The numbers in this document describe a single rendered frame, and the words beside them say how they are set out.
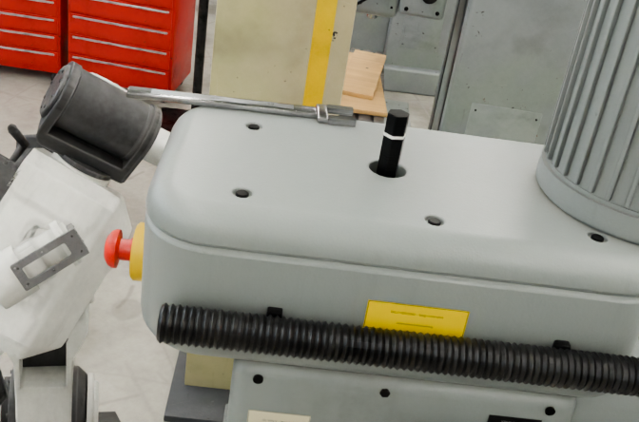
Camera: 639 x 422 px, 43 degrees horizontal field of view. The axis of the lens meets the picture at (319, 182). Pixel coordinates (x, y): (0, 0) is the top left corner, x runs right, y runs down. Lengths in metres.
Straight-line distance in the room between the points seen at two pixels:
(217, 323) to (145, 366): 2.71
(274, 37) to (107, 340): 1.57
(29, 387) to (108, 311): 2.03
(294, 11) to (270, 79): 0.23
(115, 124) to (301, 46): 1.44
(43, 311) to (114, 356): 2.29
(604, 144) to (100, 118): 0.69
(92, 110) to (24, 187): 0.14
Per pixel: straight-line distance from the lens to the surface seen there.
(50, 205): 1.17
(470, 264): 0.71
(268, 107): 0.87
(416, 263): 0.70
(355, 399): 0.80
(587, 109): 0.77
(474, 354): 0.73
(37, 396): 1.69
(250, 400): 0.80
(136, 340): 3.53
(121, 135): 1.18
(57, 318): 1.19
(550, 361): 0.75
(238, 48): 2.57
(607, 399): 0.86
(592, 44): 0.77
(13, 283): 1.06
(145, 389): 3.31
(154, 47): 5.56
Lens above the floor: 2.23
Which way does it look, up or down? 27 degrees down
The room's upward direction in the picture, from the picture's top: 9 degrees clockwise
